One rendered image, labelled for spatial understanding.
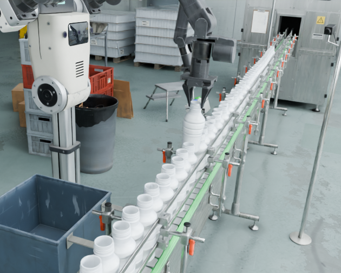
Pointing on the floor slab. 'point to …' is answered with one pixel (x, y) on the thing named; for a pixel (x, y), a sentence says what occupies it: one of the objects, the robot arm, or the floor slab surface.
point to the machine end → (308, 10)
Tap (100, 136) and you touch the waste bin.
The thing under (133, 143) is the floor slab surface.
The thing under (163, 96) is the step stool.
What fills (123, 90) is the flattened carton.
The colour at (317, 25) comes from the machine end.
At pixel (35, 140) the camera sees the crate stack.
